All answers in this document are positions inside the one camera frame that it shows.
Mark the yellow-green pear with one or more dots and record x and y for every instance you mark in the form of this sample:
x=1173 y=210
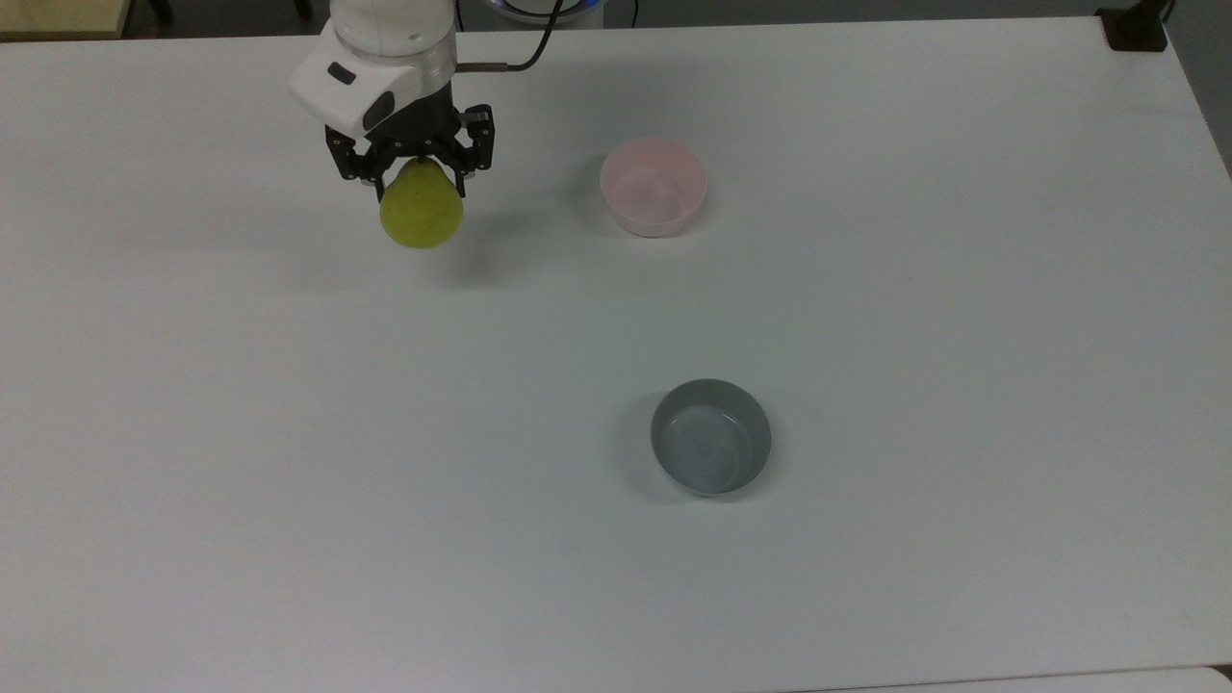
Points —
x=421 y=207

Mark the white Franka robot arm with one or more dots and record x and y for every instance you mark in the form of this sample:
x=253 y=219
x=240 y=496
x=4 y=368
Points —
x=380 y=58

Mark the pink plastic bowl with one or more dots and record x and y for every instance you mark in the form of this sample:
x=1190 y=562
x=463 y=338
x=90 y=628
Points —
x=654 y=188

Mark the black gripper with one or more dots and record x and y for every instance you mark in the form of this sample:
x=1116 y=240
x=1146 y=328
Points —
x=416 y=125

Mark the black corner table clamp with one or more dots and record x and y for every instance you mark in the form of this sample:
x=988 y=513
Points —
x=1136 y=27

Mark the light wooden table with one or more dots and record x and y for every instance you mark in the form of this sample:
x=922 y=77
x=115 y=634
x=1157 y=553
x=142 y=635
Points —
x=63 y=17

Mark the grey plastic bowl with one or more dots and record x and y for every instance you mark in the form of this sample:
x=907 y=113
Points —
x=710 y=438

